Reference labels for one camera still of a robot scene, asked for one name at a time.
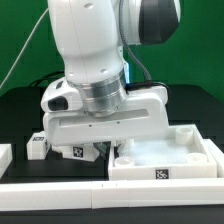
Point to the white front obstacle bar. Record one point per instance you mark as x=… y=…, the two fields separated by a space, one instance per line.
x=110 y=194

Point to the white square tabletop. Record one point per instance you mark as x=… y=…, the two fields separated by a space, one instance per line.
x=180 y=153

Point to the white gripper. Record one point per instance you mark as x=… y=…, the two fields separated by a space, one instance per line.
x=67 y=122

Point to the white obstacle bar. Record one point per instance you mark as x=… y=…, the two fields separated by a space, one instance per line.
x=5 y=157
x=110 y=194
x=218 y=155

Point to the white right obstacle bar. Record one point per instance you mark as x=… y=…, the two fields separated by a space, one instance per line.
x=218 y=155

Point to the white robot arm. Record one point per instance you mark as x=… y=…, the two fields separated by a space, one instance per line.
x=93 y=105

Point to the white left obstacle bar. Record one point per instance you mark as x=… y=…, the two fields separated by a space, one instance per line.
x=5 y=157

